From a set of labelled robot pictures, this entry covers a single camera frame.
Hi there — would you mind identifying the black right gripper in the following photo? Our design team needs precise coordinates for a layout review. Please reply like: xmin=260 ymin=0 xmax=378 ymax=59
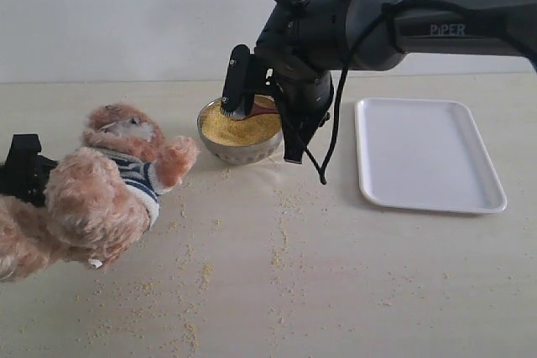
xmin=241 ymin=45 xmax=332 ymax=164

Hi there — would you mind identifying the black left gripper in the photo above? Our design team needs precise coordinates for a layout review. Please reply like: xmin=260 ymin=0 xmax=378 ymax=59
xmin=1 ymin=133 xmax=57 ymax=207

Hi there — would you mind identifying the dark red wooden spoon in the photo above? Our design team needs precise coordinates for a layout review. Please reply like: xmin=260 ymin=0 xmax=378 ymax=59
xmin=232 ymin=103 xmax=279 ymax=121

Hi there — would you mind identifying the beige teddy bear striped sweater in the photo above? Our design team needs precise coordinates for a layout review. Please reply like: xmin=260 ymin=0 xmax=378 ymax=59
xmin=1 ymin=103 xmax=199 ymax=283

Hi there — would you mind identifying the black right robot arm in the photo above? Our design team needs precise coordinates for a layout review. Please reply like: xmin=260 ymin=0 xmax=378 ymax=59
xmin=222 ymin=0 xmax=536 ymax=163

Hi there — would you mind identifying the steel bowl of yellow grain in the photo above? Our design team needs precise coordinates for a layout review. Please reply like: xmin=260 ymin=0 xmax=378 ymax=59
xmin=197 ymin=98 xmax=283 ymax=165

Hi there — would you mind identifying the white rectangular plastic tray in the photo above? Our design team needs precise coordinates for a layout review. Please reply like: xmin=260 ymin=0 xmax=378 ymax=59
xmin=354 ymin=97 xmax=508 ymax=215

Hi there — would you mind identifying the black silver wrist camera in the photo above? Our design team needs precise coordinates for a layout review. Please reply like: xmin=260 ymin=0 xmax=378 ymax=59
xmin=221 ymin=44 xmax=251 ymax=120

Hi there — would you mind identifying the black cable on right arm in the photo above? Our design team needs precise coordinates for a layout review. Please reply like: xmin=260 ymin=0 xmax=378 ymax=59
xmin=263 ymin=0 xmax=537 ymax=185

